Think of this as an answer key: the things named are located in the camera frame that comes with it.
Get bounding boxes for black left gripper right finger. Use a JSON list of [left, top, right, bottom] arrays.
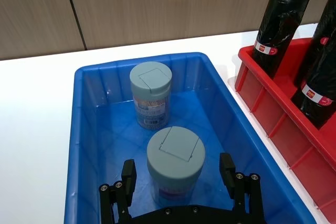
[[219, 152, 267, 224]]

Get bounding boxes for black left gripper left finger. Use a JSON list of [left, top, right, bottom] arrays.
[[98, 158, 137, 224]]

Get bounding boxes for black bag roll with label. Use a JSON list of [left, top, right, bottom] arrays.
[[290, 0, 336, 130], [251, 0, 311, 80]]

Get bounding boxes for blue plastic bin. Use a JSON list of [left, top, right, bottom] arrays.
[[64, 52, 317, 224]]

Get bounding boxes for grey-lidded clear canister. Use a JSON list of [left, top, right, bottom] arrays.
[[146, 126, 206, 208], [129, 61, 173, 130]]

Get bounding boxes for red plastic bin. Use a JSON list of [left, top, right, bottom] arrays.
[[234, 38, 336, 221]]

